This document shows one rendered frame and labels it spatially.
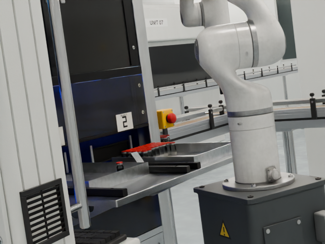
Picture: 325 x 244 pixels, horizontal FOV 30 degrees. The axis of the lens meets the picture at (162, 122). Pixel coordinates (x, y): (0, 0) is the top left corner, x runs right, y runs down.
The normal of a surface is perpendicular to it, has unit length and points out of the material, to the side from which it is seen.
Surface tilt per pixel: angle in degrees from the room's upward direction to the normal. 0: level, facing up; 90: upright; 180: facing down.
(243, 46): 95
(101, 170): 90
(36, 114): 90
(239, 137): 90
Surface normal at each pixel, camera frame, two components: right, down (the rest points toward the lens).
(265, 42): 0.08, 0.10
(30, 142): 0.87, -0.07
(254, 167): -0.23, 0.12
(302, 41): -0.60, 0.15
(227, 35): -0.04, -0.44
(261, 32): -0.10, -0.24
